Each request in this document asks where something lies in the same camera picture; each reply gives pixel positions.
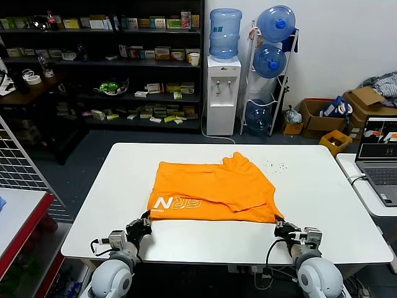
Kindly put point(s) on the black shelving unit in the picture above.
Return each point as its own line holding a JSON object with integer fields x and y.
{"x": 124, "y": 63}

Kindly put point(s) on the white table with red edge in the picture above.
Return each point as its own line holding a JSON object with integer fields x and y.
{"x": 18, "y": 211}

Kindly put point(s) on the small white side table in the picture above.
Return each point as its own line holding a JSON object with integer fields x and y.
{"x": 350, "y": 167}

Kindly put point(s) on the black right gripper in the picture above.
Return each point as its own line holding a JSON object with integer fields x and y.
{"x": 288, "y": 235}

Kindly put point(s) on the grey plastic bag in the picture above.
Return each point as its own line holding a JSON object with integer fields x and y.
{"x": 293, "y": 116}

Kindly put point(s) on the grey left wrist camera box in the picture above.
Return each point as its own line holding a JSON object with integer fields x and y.
{"x": 117, "y": 239}

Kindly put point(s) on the white and red medicine box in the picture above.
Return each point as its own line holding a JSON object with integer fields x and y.
{"x": 155, "y": 88}

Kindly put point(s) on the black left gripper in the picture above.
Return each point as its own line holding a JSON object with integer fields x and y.
{"x": 138, "y": 231}

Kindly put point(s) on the grey open laptop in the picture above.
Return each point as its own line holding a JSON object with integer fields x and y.
{"x": 381, "y": 177}

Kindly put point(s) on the white power strip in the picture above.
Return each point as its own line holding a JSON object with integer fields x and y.
{"x": 245, "y": 269}

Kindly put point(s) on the orange t-shirt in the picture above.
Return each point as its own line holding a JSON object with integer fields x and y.
{"x": 211, "y": 186}

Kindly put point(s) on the small yellow cardboard box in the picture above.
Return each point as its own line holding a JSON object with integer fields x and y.
{"x": 293, "y": 129}

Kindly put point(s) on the teal medicine box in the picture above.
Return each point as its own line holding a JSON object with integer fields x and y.
{"x": 147, "y": 54}

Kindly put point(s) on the blue plastic bottle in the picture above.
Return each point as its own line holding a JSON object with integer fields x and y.
{"x": 82, "y": 52}

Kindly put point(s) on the pink floral box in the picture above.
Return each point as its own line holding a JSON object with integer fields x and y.
{"x": 186, "y": 20}

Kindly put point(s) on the cardboard box with open flaps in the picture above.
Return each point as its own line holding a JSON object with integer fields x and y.
{"x": 366, "y": 95}

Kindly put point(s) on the black stand behind rack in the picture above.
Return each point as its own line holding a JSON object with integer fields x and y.
{"x": 287, "y": 90}

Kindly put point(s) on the clear plastic bottle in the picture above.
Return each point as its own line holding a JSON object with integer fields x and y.
{"x": 43, "y": 63}

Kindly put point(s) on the green white medicine box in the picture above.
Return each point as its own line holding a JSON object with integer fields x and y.
{"x": 173, "y": 24}

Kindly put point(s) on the white and orange medicine box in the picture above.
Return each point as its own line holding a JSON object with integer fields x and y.
{"x": 178, "y": 55}

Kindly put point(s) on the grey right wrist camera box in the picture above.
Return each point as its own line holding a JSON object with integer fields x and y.
{"x": 312, "y": 237}

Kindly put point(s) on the small green medicine box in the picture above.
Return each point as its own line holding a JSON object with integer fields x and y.
{"x": 177, "y": 95}

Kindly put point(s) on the blue water jug lying sideways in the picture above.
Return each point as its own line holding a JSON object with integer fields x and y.
{"x": 265, "y": 63}
{"x": 273, "y": 27}
{"x": 257, "y": 119}

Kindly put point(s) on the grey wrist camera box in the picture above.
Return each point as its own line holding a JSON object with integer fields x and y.
{"x": 312, "y": 237}
{"x": 117, "y": 239}

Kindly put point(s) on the open cardboard box red rim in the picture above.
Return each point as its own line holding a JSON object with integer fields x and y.
{"x": 319, "y": 125}

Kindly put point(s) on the white paper cup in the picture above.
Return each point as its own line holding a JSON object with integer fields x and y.
{"x": 194, "y": 60}

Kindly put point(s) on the light blue cloth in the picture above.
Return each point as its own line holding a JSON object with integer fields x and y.
{"x": 2, "y": 205}

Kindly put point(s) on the black thermos bottle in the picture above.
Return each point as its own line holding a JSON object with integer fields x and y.
{"x": 22, "y": 83}

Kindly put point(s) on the large white table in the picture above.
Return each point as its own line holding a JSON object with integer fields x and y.
{"x": 124, "y": 186}

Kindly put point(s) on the cola bottle with red label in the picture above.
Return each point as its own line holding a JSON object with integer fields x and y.
{"x": 52, "y": 22}

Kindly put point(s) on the brown wooden desk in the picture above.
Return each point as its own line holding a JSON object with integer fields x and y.
{"x": 40, "y": 90}

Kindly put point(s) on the white tape roll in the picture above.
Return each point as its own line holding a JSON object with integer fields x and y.
{"x": 33, "y": 80}

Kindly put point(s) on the pile of grey blue clothes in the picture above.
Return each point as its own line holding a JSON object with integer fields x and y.
{"x": 387, "y": 83}

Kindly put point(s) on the yellow medicine box white label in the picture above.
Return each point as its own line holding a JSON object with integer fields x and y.
{"x": 162, "y": 53}

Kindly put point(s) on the silver metal bowl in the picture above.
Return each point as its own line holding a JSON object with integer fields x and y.
{"x": 41, "y": 22}

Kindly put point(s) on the green and white bowl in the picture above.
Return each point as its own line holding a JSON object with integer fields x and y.
{"x": 110, "y": 87}

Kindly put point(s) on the yellow plastic bin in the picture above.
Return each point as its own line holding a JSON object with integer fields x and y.
{"x": 328, "y": 146}

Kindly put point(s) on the white water dispenser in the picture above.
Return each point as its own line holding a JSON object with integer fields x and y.
{"x": 221, "y": 115}

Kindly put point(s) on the flat white medicine box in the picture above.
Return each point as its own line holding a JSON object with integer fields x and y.
{"x": 141, "y": 94}

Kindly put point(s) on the yellow green medicine box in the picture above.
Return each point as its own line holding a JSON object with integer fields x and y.
{"x": 173, "y": 88}

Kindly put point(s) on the upright blue water jug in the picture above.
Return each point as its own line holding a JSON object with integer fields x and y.
{"x": 224, "y": 34}

